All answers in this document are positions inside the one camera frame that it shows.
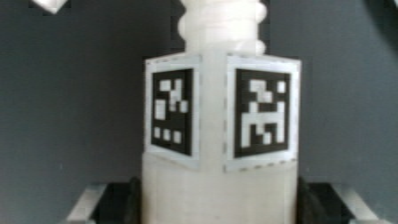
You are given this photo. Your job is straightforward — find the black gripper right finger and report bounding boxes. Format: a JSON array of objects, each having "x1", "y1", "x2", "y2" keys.
[{"x1": 295, "y1": 176, "x2": 387, "y2": 224}]

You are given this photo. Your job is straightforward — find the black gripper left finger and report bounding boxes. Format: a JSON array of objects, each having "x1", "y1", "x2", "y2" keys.
[{"x1": 64, "y1": 176, "x2": 144, "y2": 224}]

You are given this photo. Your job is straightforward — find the white cylindrical table leg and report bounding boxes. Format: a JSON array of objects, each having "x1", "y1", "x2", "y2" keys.
[{"x1": 142, "y1": 0, "x2": 300, "y2": 224}]

